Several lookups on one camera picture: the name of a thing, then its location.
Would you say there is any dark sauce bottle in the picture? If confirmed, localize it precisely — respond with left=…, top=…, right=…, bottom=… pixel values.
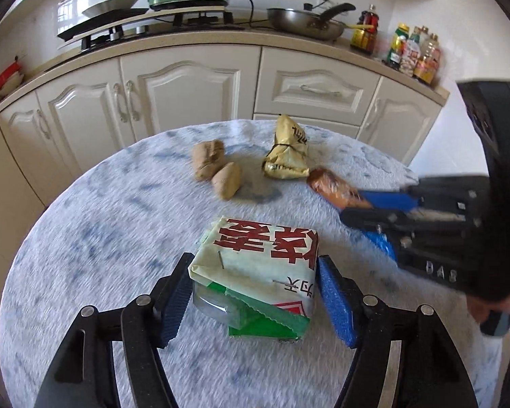
left=350, top=4, right=380, bottom=55

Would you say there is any white red printed paper packet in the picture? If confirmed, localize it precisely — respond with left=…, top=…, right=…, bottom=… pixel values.
left=188, top=216, right=322, bottom=343

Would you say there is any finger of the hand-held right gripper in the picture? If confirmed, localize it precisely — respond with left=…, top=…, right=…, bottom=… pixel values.
left=359, top=190, right=420, bottom=213
left=339, top=207, right=414, bottom=262

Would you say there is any brown bun right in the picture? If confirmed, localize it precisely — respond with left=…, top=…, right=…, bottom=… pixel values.
left=211, top=161, right=242, bottom=201

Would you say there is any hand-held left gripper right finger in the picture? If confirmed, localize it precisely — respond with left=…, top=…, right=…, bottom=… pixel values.
left=317, top=256, right=479, bottom=408

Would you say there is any yellow snack packet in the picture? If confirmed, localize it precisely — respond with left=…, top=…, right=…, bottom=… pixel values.
left=262, top=114, right=311, bottom=182

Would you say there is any brown bun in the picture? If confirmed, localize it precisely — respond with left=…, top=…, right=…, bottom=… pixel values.
left=211, top=161, right=242, bottom=201
left=191, top=139, right=226, bottom=182

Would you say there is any brown bun left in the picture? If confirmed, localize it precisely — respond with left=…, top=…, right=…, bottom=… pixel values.
left=191, top=139, right=226, bottom=182

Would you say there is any steel wok with black handle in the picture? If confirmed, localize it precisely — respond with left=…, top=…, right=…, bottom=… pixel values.
left=266, top=2, right=357, bottom=41

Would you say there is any red bowl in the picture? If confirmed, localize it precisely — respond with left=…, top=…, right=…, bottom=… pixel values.
left=0, top=61, right=25, bottom=94

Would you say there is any brown snack wrapper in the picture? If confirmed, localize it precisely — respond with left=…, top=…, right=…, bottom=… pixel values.
left=308, top=167, right=373, bottom=210

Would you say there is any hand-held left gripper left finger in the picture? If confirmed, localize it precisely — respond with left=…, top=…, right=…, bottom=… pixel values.
left=34, top=253, right=195, bottom=408

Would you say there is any large cream drawer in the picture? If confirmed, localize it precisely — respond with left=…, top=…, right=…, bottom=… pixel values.
left=254, top=47, right=382, bottom=116

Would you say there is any black power cord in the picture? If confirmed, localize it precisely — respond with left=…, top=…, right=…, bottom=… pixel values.
left=227, top=0, right=256, bottom=27

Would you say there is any gas stove with pan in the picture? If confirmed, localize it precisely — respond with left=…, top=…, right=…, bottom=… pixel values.
left=57, top=6, right=229, bottom=50

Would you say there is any steel bowl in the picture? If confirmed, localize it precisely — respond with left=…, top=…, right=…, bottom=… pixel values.
left=81, top=0, right=142, bottom=19

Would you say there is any beige kitchen countertop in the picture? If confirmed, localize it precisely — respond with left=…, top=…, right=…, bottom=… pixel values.
left=0, top=25, right=451, bottom=130

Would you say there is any cream base cabinet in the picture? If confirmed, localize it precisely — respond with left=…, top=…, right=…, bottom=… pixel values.
left=0, top=44, right=445, bottom=239

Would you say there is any yellow cap green bottle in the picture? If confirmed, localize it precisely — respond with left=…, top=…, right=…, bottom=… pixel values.
left=386, top=23, right=410, bottom=70

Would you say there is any person's right hand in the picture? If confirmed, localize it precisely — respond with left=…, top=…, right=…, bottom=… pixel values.
left=467, top=283, right=510, bottom=333

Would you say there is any white label seasoning bottle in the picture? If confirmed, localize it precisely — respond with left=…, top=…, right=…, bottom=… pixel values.
left=401, top=30, right=422, bottom=78

